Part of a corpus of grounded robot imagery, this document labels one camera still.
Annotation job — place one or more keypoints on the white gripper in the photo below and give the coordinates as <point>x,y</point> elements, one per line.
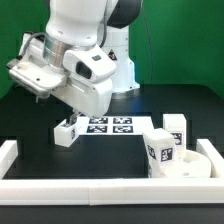
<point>90,98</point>

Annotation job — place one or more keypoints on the white round stool seat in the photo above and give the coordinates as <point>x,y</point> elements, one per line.
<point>193,165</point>

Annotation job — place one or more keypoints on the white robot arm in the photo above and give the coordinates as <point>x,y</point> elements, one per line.
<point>78,25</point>

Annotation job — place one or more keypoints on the white marker sheet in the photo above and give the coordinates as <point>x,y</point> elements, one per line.
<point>114,125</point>

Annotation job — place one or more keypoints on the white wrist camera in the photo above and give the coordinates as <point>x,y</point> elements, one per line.
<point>93,65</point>

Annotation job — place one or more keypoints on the white U-shaped frame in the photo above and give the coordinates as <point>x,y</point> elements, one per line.
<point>103,192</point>

